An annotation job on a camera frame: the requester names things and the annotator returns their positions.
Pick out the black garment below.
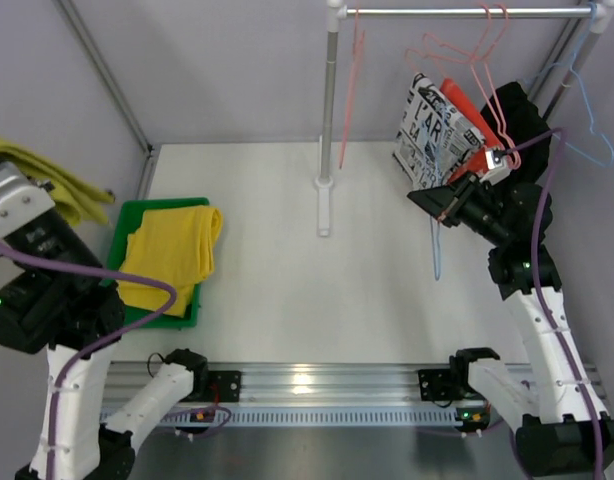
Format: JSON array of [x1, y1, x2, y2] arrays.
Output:
[[493, 82, 551, 195]]

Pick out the metal clothes rack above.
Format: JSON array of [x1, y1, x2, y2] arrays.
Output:
[[315, 1, 614, 238]]

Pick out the blue hanger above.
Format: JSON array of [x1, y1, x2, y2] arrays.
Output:
[[421, 94, 451, 281], [519, 1, 614, 167]]

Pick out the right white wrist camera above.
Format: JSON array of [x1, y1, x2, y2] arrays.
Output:
[[481, 148, 511, 185]]

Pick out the orange patterned trousers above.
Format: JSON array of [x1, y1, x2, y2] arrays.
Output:
[[439, 77, 501, 186]]

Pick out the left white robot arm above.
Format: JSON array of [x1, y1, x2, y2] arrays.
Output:
[[0, 209, 209, 479]]

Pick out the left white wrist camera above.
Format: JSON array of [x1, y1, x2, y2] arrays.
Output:
[[0, 162, 55, 239]]

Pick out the black white printed trousers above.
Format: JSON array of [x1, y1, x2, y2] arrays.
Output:
[[393, 72, 485, 190]]

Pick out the green plastic tray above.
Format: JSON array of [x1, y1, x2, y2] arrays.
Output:
[[100, 197, 211, 331]]

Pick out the lime yellow trousers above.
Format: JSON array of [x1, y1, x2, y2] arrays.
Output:
[[0, 137, 115, 226]]

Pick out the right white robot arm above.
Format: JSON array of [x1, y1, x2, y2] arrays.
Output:
[[407, 174, 614, 479]]

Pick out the pink hanger with orange trousers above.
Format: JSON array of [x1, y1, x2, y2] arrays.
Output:
[[421, 4, 516, 146]]

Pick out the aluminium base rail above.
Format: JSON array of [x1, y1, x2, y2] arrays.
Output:
[[99, 362, 608, 431]]

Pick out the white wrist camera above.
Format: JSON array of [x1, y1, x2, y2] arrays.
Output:
[[481, 148, 511, 185], [0, 162, 55, 239]]

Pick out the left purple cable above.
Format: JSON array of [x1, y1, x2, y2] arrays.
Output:
[[0, 234, 233, 480]]

